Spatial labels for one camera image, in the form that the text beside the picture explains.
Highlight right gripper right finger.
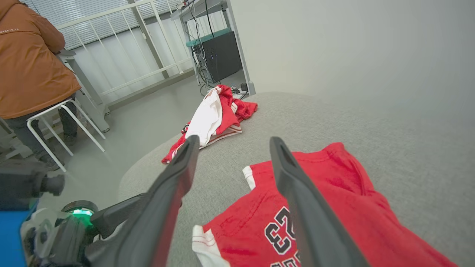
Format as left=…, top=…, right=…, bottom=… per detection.
left=269, top=136, right=370, bottom=267

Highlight red shorts with white trim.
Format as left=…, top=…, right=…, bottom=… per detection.
left=192, top=142, right=459, bottom=267

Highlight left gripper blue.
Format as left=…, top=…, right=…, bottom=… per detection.
left=0, top=193, right=149, bottom=267

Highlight grey table with angled leg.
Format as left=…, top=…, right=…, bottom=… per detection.
left=56, top=49, right=111, bottom=134

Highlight teal board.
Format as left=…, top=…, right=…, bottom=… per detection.
left=186, top=28, right=232, bottom=47

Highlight grey metal desk frame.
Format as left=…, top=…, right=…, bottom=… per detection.
left=171, top=0, right=256, bottom=96

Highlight white metal railing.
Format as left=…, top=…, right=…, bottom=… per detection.
left=56, top=0, right=196, bottom=109

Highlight white window blinds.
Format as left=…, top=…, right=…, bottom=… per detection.
left=22, top=0, right=182, bottom=51

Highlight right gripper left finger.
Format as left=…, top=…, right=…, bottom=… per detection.
left=85, top=135, right=200, bottom=267

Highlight person in orange jacket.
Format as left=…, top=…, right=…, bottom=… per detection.
left=0, top=0, right=82, bottom=172

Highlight black computer tower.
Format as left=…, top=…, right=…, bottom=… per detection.
left=193, top=32, right=243, bottom=83

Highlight black hanging cable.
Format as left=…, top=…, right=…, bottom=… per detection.
left=188, top=0, right=203, bottom=56
left=204, top=0, right=217, bottom=39

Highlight red jersey with white sleeves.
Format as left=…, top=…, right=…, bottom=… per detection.
left=161, top=85, right=258, bottom=164

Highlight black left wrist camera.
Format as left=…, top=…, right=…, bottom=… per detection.
left=0, top=159, right=65, bottom=211

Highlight white metal stool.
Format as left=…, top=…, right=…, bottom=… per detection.
left=27, top=98, right=107, bottom=173

